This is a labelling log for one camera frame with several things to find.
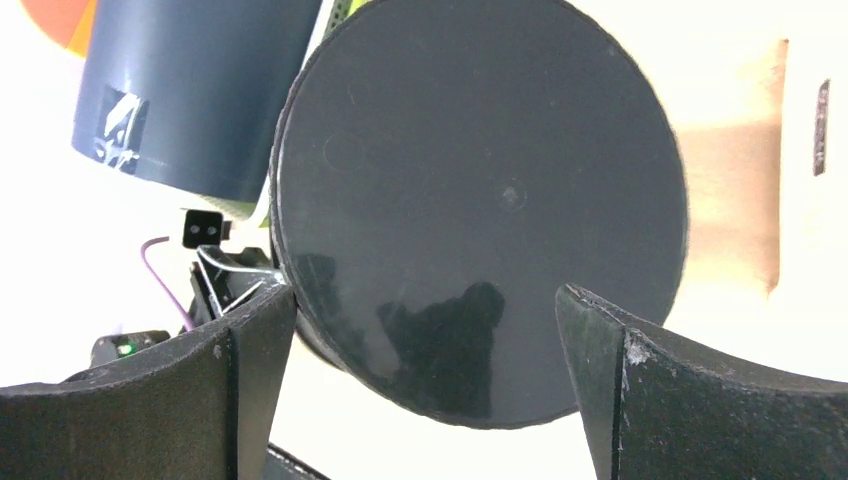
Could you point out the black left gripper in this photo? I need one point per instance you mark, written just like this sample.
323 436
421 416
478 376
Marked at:
197 406

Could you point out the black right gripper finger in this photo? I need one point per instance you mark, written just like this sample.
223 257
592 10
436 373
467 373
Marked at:
657 405

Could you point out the dark blue bin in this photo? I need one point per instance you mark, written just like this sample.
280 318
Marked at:
187 93

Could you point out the large black plastic bin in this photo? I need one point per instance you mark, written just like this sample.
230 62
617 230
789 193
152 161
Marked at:
441 169

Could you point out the cream perforated plastic basket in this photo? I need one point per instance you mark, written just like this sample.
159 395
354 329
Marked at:
756 92

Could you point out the green and white tray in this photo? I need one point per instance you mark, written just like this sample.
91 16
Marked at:
330 15

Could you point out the white drum with coloured drawers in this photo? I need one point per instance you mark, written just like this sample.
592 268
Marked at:
67 23

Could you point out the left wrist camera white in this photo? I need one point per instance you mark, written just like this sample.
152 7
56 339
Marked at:
204 227

